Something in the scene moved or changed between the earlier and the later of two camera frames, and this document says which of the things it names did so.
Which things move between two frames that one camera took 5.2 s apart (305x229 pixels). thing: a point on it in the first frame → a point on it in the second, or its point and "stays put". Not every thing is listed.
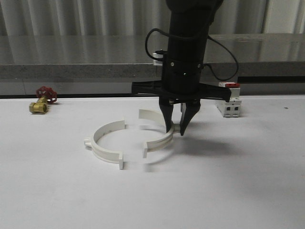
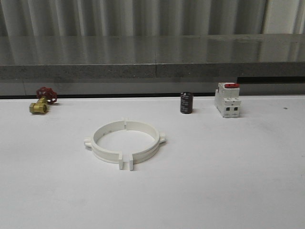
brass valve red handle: [45, 95] stays put
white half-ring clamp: [102, 154] stays put
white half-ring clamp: [153, 116] → [149, 153]
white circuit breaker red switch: [231, 109] stays put
